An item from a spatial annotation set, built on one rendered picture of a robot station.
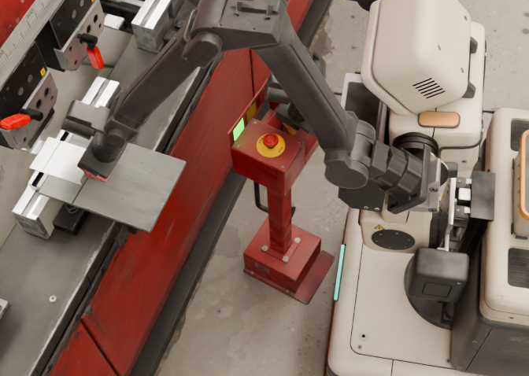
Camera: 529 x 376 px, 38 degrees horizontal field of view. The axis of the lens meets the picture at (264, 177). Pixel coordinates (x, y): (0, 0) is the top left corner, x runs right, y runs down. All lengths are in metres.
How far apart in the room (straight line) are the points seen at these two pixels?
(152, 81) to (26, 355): 0.68
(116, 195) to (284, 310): 1.06
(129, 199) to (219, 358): 1.01
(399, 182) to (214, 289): 1.34
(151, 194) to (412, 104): 0.58
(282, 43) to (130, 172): 0.66
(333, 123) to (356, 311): 1.09
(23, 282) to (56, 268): 0.07
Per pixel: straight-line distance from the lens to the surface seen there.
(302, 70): 1.19
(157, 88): 1.31
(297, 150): 1.94
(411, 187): 1.41
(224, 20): 1.12
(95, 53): 1.62
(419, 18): 1.40
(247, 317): 2.58
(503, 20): 3.36
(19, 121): 1.44
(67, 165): 1.73
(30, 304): 1.74
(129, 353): 2.21
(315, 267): 2.63
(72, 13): 1.59
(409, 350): 2.27
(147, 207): 1.63
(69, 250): 1.77
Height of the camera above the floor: 2.41
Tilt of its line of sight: 59 degrees down
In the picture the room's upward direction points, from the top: 4 degrees counter-clockwise
